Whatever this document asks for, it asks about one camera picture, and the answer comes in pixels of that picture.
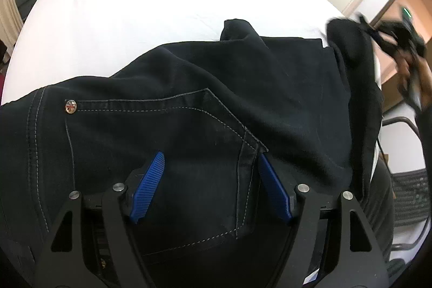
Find beige curtain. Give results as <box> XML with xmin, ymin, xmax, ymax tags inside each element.
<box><xmin>0</xmin><ymin>0</ymin><xmax>23</xmax><ymax>56</ymax></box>

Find right forearm grey sleeve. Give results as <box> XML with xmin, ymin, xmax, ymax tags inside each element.
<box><xmin>415</xmin><ymin>105</ymin><xmax>432</xmax><ymax>172</ymax></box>

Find black denim pants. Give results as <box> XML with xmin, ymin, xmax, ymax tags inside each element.
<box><xmin>1</xmin><ymin>19</ymin><xmax>382</xmax><ymax>287</ymax></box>

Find black mesh chair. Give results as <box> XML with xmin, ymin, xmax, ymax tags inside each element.
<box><xmin>378</xmin><ymin>116</ymin><xmax>431</xmax><ymax>256</ymax></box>

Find right hand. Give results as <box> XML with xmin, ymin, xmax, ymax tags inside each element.
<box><xmin>395</xmin><ymin>50</ymin><xmax>432</xmax><ymax>108</ymax></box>

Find wooden door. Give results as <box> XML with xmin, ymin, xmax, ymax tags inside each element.
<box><xmin>359</xmin><ymin>6</ymin><xmax>431</xmax><ymax>113</ymax></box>

